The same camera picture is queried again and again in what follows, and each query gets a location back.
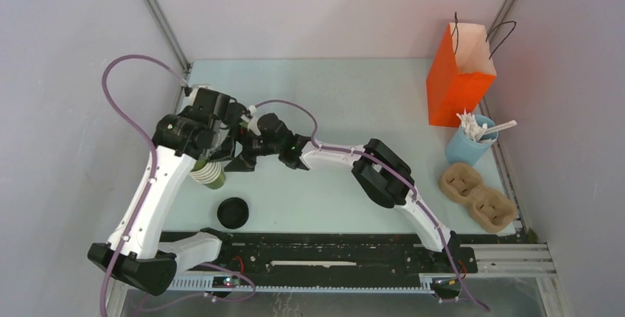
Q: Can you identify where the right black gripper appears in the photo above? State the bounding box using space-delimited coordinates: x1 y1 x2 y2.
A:
210 122 282 173

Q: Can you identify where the orange paper bag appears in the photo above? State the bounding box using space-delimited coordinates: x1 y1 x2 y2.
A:
426 15 517 128

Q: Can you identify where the brown pulp cup carrier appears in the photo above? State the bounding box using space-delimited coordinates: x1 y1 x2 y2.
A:
439 162 517 234

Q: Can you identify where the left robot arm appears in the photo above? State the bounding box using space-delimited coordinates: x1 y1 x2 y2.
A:
88 88 246 296

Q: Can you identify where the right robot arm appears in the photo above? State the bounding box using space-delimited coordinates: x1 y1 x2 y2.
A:
215 113 461 271

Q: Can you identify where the stack of paper cups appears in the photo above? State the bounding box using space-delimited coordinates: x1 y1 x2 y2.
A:
189 158 226 189

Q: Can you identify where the stack of black lids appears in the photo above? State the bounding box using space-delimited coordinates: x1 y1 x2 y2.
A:
217 197 249 229

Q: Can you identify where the blue cup of stirrers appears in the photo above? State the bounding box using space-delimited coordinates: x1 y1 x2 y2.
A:
444 111 517 166

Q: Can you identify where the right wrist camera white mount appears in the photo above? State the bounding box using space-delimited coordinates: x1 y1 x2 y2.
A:
247 105 262 136

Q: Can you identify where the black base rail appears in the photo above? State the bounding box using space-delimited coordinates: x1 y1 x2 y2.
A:
156 230 477 290

